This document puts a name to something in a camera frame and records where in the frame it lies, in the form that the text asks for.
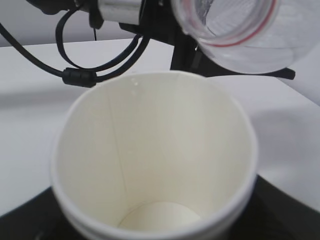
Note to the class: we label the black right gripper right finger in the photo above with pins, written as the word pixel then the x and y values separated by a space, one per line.
pixel 271 214

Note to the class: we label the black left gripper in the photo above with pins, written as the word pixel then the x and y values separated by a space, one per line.
pixel 157 21

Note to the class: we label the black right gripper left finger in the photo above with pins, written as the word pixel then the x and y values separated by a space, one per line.
pixel 40 218

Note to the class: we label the Nongfu Spring water bottle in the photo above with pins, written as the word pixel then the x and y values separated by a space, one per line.
pixel 251 36

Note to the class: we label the white paper cup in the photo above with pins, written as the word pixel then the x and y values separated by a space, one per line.
pixel 154 156

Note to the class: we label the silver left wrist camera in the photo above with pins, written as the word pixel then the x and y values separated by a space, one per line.
pixel 120 11

